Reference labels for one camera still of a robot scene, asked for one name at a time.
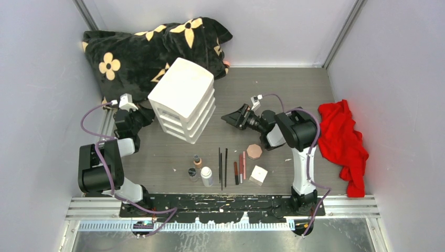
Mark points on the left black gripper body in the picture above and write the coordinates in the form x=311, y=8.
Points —
x=139, y=119

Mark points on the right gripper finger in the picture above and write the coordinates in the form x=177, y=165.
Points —
x=234, y=115
x=233, y=121

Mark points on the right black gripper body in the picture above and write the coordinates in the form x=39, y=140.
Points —
x=252, y=121

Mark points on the pink lip gloss tube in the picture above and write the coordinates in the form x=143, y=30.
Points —
x=244, y=165

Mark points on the red silver lip pencil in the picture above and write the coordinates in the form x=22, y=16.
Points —
x=240, y=169

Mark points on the white plastic drawer organizer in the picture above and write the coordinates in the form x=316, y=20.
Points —
x=184, y=100

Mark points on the dark red lipstick tube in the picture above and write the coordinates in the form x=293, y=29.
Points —
x=236, y=173

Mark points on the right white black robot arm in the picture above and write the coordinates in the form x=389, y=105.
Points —
x=296, y=129

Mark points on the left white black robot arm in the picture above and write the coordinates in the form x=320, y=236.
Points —
x=100, y=168

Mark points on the thick black makeup pencil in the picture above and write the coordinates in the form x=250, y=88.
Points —
x=225, y=167

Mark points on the short black makeup pencil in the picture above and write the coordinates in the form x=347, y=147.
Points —
x=221, y=185

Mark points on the pink octagonal compact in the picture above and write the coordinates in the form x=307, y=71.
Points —
x=254, y=151

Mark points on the white cube box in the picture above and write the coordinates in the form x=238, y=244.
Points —
x=258, y=175

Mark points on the tan foundation bottle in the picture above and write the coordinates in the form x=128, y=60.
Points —
x=197, y=162

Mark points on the black floral plush blanket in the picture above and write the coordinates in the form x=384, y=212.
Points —
x=134, y=63

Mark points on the white plastic bottle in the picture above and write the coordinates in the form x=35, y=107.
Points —
x=207, y=176

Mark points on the clear jar black lid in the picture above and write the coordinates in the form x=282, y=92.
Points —
x=193, y=174

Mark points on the red cloth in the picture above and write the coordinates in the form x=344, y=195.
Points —
x=342, y=145

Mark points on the small green circuit board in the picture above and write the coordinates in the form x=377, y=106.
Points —
x=143, y=224

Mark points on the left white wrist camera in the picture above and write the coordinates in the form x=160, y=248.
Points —
x=126, y=103

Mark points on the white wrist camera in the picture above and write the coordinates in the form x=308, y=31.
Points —
x=126, y=103
x=256, y=102

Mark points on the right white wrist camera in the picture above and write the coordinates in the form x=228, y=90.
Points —
x=256, y=102

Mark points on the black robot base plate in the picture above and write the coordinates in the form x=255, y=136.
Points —
x=227, y=208

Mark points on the aluminium frame rail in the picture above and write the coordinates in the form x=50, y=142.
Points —
x=108, y=214

